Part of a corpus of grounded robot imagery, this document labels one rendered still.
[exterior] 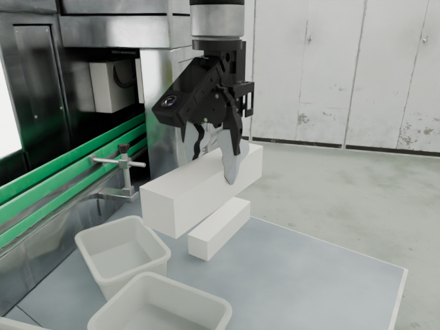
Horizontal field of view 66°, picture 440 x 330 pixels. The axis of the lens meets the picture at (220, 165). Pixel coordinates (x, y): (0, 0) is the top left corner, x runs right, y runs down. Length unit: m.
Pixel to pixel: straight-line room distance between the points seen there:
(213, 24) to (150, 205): 0.25
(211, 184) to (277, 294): 0.40
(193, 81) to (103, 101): 0.90
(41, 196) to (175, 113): 0.54
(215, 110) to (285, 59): 3.28
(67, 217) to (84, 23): 0.58
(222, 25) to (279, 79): 3.32
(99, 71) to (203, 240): 0.74
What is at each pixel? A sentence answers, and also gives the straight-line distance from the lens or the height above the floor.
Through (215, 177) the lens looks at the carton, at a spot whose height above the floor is 1.11.
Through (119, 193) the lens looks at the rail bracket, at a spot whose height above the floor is 0.86.
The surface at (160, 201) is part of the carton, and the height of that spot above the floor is 1.10.
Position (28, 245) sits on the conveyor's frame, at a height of 0.86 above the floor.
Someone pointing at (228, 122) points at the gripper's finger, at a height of 1.18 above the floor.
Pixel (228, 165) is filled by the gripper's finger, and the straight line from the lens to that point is 0.50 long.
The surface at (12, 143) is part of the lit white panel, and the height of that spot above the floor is 1.02.
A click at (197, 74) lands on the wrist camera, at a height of 1.25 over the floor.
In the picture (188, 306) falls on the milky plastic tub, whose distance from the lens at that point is 0.74.
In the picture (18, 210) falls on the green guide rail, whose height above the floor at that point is 0.94.
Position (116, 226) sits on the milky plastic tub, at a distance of 0.96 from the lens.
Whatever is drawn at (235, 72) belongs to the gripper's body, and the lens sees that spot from 0.52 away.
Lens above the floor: 1.32
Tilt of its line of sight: 23 degrees down
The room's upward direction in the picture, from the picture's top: straight up
